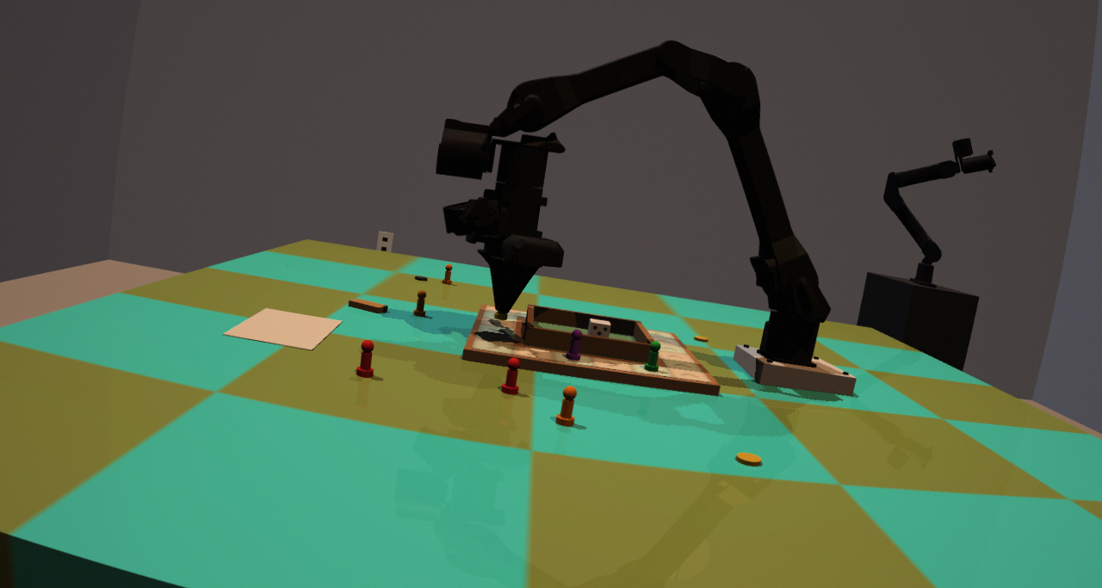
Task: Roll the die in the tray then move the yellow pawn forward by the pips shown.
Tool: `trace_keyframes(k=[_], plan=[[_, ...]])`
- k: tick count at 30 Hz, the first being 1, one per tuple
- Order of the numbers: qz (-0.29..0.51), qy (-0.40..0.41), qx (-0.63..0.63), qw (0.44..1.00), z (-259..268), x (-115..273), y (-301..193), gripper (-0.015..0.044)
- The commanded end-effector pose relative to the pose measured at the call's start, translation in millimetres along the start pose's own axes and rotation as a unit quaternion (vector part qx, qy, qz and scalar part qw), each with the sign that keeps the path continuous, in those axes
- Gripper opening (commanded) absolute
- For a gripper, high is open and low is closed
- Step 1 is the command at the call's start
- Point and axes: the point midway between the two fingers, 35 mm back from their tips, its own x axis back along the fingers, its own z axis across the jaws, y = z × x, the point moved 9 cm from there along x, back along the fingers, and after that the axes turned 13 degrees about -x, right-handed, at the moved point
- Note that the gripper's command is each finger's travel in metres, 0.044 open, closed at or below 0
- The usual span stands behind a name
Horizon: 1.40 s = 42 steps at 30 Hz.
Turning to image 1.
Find beige flat square panel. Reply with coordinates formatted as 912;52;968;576
223;308;342;350

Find green pawn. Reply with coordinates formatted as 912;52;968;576
645;341;660;372

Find red game pawn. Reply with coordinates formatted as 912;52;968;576
503;357;520;394
356;340;374;377

